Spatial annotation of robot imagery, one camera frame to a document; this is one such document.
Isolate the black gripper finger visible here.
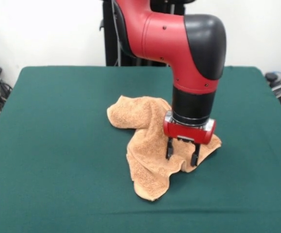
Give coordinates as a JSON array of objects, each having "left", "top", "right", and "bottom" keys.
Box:
[
  {"left": 190, "top": 143, "right": 201, "bottom": 167},
  {"left": 165, "top": 136, "right": 175, "bottom": 160}
]

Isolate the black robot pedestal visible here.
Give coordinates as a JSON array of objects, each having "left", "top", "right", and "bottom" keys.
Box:
[{"left": 99, "top": 0, "right": 197, "bottom": 67}]

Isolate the tan terry towel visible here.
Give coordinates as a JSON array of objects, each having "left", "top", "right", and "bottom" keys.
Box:
[{"left": 107, "top": 95, "right": 222, "bottom": 201}]

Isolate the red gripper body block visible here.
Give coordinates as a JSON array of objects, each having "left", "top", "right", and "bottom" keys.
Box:
[{"left": 163, "top": 116, "right": 216, "bottom": 146}]

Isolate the dark green table cloth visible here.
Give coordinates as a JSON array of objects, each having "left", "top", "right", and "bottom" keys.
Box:
[{"left": 0, "top": 66, "right": 281, "bottom": 233}]

